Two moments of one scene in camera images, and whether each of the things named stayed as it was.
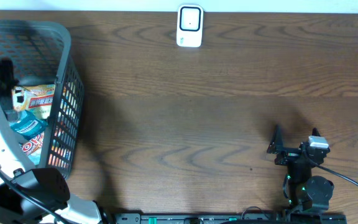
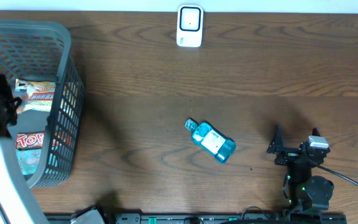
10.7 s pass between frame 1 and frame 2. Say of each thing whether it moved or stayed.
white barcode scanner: stayed
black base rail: stayed
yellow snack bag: moved
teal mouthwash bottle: moved
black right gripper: stayed
